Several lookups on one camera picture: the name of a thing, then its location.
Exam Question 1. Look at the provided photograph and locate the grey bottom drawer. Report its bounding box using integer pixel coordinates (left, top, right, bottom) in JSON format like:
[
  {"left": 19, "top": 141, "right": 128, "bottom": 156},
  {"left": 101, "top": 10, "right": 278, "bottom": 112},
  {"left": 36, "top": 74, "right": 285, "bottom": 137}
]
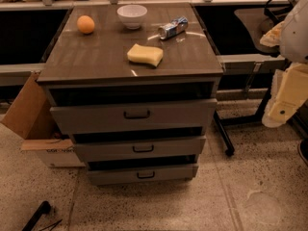
[{"left": 87, "top": 164, "right": 198, "bottom": 186}]

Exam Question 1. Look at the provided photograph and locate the grey drawer cabinet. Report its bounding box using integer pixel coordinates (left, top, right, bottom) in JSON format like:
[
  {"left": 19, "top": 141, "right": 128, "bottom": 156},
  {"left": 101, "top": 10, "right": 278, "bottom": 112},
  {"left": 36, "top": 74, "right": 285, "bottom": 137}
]
[{"left": 38, "top": 4, "right": 223, "bottom": 171}]

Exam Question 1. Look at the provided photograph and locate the orange fruit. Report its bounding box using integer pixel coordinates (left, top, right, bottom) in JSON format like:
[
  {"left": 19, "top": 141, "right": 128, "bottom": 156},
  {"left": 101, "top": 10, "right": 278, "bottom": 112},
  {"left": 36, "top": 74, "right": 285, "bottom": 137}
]
[{"left": 77, "top": 15, "right": 95, "bottom": 34}]

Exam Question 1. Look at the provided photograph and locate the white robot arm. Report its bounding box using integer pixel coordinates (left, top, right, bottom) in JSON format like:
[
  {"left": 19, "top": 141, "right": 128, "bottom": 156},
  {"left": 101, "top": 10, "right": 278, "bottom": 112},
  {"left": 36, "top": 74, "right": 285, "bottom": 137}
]
[{"left": 260, "top": 0, "right": 308, "bottom": 128}]

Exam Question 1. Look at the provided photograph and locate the black chair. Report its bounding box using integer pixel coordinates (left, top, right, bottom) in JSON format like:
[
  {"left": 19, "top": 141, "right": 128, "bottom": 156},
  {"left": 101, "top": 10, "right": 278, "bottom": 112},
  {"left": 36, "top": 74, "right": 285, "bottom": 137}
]
[{"left": 214, "top": 9, "right": 288, "bottom": 157}]

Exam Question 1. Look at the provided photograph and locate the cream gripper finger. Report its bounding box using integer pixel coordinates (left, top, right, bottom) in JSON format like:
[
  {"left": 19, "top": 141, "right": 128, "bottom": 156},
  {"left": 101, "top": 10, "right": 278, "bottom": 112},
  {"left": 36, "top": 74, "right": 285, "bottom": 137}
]
[{"left": 260, "top": 22, "right": 284, "bottom": 47}]

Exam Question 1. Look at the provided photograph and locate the grey middle drawer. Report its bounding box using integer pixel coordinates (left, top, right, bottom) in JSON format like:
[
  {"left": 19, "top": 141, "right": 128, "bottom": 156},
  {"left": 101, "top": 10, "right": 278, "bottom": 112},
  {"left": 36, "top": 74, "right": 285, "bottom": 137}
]
[{"left": 74, "top": 136, "right": 206, "bottom": 163}]

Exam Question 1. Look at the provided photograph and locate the yellow sponge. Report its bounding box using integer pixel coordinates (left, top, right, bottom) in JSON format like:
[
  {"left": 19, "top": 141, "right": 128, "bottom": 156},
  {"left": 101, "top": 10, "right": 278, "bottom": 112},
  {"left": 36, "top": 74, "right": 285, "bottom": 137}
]
[{"left": 127, "top": 44, "right": 164, "bottom": 67}]

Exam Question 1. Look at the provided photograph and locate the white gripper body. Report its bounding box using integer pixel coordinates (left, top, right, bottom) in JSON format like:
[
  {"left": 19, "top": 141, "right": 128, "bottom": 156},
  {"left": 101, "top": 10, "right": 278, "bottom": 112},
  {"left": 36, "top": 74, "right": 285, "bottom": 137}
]
[{"left": 262, "top": 63, "right": 308, "bottom": 128}]

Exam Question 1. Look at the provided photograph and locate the brown cardboard box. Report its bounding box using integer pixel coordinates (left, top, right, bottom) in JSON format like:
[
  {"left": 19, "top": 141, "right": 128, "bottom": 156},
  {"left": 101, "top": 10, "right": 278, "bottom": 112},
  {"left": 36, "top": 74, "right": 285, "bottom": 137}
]
[{"left": 2, "top": 72, "right": 85, "bottom": 167}]

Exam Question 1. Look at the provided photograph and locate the white bowl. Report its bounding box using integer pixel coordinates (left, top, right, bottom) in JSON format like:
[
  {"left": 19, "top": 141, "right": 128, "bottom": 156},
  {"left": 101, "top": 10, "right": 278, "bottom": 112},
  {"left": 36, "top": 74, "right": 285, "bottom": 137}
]
[{"left": 116, "top": 4, "right": 147, "bottom": 30}]

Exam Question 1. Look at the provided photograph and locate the black bag on chair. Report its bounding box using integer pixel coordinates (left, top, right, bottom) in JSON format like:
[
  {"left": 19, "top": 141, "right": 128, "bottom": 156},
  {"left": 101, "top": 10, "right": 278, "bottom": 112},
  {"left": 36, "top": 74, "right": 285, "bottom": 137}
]
[{"left": 264, "top": 0, "right": 295, "bottom": 25}]

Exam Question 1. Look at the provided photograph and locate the grey drawer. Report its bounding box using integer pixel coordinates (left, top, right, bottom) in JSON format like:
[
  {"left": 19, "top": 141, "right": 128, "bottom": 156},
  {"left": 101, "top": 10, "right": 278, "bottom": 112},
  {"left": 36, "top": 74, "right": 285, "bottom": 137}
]
[
  {"left": 51, "top": 99, "right": 217, "bottom": 135},
  {"left": 87, "top": 164, "right": 198, "bottom": 186},
  {"left": 74, "top": 136, "right": 206, "bottom": 163}
]

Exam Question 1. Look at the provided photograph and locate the grey top drawer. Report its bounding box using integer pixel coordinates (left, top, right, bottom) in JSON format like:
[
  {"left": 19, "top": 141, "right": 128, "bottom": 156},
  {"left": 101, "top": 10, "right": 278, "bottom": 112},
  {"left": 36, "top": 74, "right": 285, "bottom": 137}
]
[{"left": 51, "top": 99, "right": 217, "bottom": 135}]

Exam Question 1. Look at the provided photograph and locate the crushed blue soda can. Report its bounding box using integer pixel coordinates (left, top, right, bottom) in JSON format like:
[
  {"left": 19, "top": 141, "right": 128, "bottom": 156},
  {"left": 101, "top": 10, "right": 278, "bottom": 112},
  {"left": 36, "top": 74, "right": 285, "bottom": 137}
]
[{"left": 158, "top": 16, "right": 189, "bottom": 40}]

